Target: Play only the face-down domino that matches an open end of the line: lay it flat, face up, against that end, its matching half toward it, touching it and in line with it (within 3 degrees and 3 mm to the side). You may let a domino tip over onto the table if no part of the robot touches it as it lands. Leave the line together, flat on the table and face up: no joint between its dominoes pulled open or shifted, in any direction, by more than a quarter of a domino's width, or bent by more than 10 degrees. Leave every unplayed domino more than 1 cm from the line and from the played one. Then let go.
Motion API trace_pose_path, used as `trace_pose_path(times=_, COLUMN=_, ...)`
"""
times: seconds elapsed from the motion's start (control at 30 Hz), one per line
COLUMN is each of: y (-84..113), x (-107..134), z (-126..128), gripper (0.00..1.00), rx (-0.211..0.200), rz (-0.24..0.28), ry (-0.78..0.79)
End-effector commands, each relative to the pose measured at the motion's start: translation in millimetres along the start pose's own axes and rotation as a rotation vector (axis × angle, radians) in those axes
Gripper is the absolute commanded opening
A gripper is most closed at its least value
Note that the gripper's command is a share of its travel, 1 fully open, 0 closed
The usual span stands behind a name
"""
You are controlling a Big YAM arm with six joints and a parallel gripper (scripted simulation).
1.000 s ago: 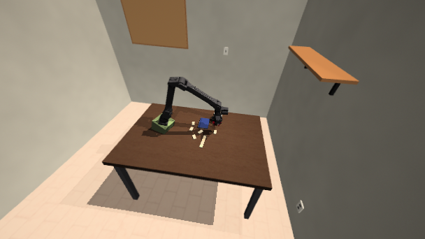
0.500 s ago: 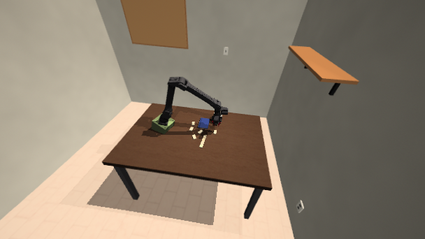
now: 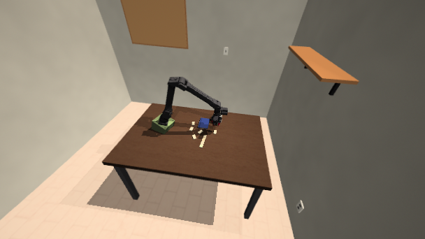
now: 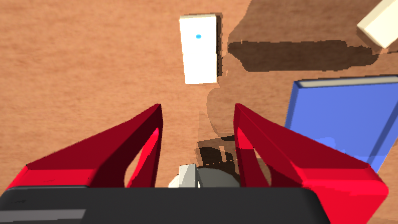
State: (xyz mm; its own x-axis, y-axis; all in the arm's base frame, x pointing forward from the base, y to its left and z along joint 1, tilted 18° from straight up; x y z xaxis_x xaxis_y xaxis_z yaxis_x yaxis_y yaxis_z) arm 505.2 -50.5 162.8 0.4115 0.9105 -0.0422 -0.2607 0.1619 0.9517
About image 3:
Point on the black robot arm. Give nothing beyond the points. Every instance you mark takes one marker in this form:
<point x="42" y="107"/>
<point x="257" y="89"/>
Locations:
<point x="183" y="84"/>

